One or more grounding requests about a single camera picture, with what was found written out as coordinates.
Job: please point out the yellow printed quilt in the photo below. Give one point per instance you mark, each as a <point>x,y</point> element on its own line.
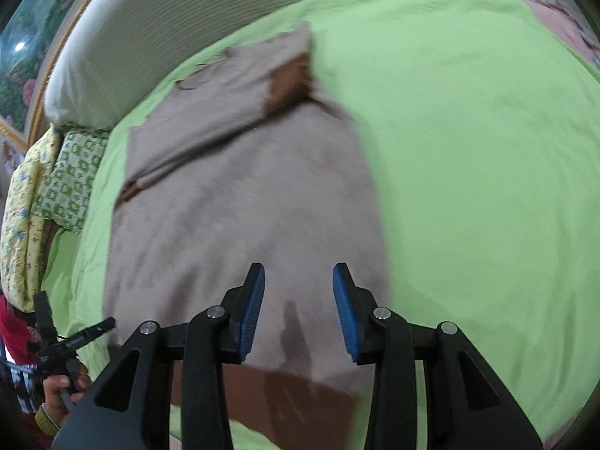
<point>26,225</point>

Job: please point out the beige knit sweater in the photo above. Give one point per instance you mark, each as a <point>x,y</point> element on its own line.
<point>243,206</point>

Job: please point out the gold framed flower painting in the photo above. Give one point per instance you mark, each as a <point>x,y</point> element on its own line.
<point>28,56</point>

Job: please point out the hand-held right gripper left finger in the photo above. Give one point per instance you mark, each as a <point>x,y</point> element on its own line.
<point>251,309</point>

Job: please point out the person's left hand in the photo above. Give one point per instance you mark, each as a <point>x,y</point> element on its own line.
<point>54,393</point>

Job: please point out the green checked print pillow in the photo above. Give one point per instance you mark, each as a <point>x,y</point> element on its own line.
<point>70,178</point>

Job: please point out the pink cloth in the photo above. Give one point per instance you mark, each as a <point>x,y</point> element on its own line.
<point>567,23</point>

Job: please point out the light green bed sheet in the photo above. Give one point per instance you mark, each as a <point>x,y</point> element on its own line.
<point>468,173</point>

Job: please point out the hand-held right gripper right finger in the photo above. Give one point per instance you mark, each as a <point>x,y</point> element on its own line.
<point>344,309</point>

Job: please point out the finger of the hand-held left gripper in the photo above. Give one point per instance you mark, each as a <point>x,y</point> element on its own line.
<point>89,330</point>
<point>43,311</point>

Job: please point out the striped grey headboard cushion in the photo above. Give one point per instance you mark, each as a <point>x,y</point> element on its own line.
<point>154,23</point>

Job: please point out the red cloth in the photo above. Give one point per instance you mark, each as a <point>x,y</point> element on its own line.
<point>16,328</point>

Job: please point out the person's left forearm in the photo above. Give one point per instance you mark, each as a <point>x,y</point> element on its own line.
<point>47,419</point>

